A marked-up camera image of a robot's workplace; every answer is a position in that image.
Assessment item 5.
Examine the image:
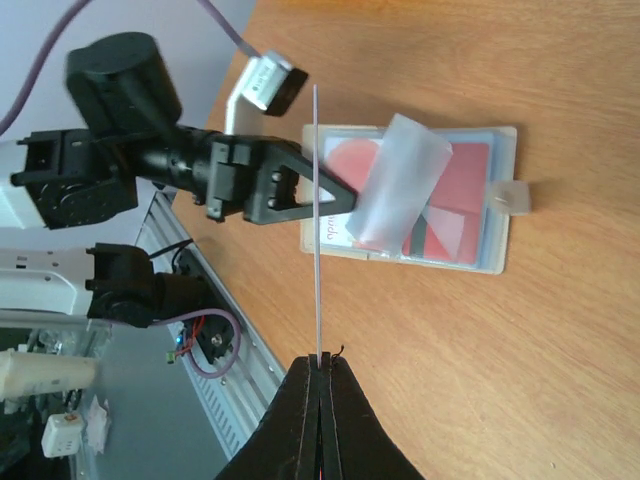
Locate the white card edge-on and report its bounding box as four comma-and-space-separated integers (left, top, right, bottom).
312, 84, 323, 370

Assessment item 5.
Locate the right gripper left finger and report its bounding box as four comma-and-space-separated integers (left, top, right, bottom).
217, 354, 320, 479

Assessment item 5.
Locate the grey slotted cable duct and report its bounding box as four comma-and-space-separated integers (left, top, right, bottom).
185, 357, 251, 460

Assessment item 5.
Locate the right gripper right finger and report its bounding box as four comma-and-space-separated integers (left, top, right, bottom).
319, 352, 423, 479

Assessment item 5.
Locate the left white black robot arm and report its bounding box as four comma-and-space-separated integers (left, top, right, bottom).
1, 32, 357, 328

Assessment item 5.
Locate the white red-dot card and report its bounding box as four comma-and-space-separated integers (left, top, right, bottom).
319, 137, 396, 251

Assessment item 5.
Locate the left small circuit board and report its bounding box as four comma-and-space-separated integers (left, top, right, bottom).
166, 332, 193, 364

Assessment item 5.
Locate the small white box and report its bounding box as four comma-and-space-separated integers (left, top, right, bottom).
41, 412, 85, 459

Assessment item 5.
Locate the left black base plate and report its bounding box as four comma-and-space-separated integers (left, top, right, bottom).
149, 239, 241, 366

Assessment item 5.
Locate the white cylindrical device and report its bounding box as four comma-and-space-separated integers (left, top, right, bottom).
1, 350, 98, 400

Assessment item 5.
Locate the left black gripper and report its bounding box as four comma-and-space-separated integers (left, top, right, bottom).
205, 134, 357, 225

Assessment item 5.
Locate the red card in holder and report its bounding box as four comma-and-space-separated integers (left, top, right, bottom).
402, 143, 490, 265

